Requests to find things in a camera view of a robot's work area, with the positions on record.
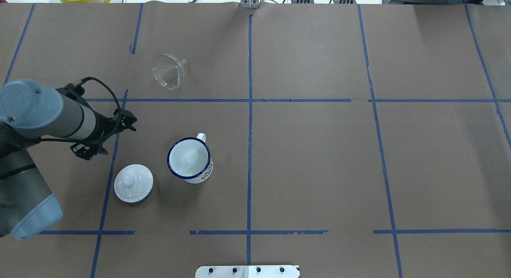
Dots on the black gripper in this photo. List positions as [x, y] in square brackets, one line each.
[103, 128]

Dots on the white mug lid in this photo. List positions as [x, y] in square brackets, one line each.
[133, 183]

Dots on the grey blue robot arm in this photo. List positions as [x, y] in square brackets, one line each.
[33, 113]

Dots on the clear glass funnel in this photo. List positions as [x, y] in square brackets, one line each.
[169, 71]

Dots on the white enamel mug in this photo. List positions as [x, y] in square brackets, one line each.
[190, 159]

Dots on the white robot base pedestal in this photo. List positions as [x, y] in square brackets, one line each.
[248, 271]

